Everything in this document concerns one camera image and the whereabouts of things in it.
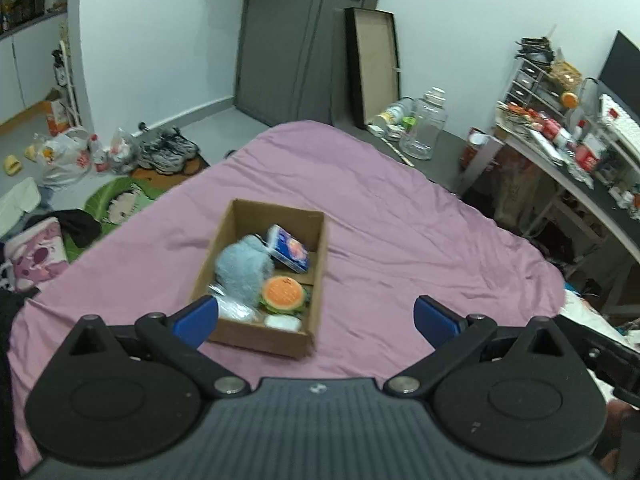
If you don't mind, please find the clear drawer organizer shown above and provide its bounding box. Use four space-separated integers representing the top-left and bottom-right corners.
505 57 568 117

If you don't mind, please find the clear glass jar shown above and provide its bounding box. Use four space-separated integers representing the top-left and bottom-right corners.
398 87 448 161

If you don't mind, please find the clear bag of white cotton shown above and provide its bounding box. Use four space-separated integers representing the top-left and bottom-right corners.
207 282 263 323

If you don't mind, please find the white framed desk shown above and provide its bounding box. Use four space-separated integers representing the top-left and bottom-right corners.
494 105 640 318

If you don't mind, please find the black cloth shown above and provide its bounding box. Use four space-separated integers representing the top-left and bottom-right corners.
25 209 102 249

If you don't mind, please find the green cartoon floor mat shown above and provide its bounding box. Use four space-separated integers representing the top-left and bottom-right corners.
65 176 157 262

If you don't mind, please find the white plastic bag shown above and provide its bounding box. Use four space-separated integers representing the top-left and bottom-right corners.
37 127 99 191

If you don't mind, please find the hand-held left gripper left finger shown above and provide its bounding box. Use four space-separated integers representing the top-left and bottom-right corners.
66 296 252 400

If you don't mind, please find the wicker basket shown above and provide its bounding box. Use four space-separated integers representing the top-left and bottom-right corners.
550 60 584 92

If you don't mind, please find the pink printed pillow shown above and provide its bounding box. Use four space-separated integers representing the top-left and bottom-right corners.
5 217 69 294

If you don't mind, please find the cardboard box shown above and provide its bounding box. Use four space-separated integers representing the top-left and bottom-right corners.
189 199 328 359

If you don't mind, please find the red and white box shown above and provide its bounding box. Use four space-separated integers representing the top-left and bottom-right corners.
575 137 607 172

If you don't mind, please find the small white bottle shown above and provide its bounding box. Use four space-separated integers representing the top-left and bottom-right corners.
372 105 407 137

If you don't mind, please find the white blanket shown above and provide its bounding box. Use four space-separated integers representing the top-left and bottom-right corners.
560 290 640 342

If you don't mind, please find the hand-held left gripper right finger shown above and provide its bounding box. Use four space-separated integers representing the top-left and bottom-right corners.
384 296 563 400

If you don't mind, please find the black computer monitor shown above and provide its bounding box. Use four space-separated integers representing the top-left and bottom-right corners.
597 30 640 128

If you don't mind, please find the light blue fluffy toy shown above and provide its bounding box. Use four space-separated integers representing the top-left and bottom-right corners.
215 235 273 303

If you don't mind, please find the white cloth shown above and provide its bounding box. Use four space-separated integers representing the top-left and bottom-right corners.
0 177 42 227
263 314 302 332

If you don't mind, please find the pink blanket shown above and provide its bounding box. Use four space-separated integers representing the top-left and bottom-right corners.
10 120 568 472

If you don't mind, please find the white keyboard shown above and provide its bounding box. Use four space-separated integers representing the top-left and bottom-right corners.
599 94 640 159

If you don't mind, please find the orange and white paper bag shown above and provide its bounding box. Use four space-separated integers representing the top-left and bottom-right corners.
42 90 72 137

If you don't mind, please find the white cabinet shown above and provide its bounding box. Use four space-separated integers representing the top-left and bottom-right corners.
0 0 72 133

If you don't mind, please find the hamburger plush toy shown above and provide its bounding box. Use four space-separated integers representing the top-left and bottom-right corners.
258 275 307 317

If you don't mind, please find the white folded cloth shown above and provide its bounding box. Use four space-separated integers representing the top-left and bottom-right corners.
0 177 42 227

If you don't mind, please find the black framed board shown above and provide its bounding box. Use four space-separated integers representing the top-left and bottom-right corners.
344 6 402 131

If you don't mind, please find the grey door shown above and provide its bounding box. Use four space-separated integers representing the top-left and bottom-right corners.
234 0 391 128

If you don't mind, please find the clear plastic bag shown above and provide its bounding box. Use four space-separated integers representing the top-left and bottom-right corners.
105 127 143 174

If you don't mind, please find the blue white snack packet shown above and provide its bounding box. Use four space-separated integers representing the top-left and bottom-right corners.
265 224 311 274

